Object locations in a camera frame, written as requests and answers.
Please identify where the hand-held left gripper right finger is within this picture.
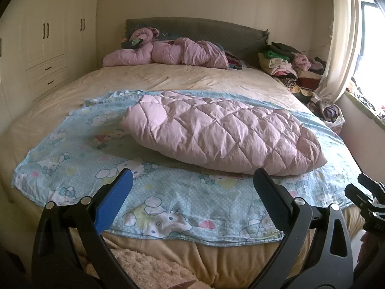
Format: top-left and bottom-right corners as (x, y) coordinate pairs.
(253, 168), (361, 289)

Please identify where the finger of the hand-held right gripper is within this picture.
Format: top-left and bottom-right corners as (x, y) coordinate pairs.
(358, 173), (385, 196)
(344, 184), (376, 210)

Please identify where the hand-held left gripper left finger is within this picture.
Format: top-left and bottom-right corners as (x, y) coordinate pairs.
(32, 168), (139, 289)

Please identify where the pink quilted jacket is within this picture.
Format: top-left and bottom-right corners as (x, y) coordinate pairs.
(120, 90), (328, 177)

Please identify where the person's right forearm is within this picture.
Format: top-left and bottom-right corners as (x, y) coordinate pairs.
(353, 229), (385, 280)

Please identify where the bag of dark clothes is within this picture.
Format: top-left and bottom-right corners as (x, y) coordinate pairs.
(307, 95), (345, 134)

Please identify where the pile of folded clothes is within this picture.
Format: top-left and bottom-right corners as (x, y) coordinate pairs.
(258, 42), (327, 92)

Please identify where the blue cartoon printed sheet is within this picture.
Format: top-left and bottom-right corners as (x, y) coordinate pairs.
(12, 90), (375, 244)

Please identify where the fluffy beige fabric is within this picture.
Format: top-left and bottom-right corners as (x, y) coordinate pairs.
(84, 247), (196, 289)

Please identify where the bed with beige cover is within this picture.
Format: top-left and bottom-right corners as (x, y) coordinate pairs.
(0, 63), (376, 289)

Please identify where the multicolour patterned cloth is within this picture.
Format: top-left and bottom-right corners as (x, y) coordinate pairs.
(225, 51), (250, 68)

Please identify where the window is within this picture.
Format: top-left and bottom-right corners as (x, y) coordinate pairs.
(346, 0), (385, 121)

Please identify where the white curtain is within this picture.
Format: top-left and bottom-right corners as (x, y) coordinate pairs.
(313, 0), (361, 103)

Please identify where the dark floral garment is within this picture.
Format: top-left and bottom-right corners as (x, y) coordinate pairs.
(122, 32), (151, 49)

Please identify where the crumpled pink quilted garment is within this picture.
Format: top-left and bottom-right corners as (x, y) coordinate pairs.
(102, 27), (229, 69)

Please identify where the cream wardrobe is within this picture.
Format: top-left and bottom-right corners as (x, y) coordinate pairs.
(0, 0), (101, 127)

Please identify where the grey padded headboard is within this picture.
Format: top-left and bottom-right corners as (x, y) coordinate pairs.
(122, 17), (270, 67)

